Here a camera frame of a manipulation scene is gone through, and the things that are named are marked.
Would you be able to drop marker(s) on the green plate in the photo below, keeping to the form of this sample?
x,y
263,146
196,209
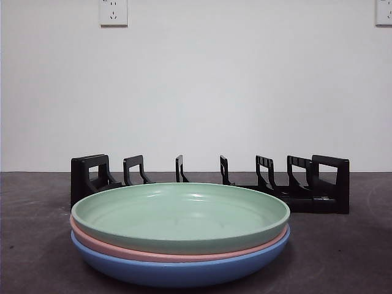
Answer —
x,y
168,214

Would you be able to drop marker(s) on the pink plate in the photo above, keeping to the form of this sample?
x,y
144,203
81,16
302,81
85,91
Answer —
x,y
183,258

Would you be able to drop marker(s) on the blue plate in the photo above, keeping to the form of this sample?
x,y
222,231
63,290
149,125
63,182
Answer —
x,y
183,274

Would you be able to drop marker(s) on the black plastic dish rack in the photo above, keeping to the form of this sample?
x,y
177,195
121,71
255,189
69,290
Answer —
x,y
327,205

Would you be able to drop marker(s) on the white wall socket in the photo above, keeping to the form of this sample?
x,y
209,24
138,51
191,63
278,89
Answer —
x,y
384,12
113,13

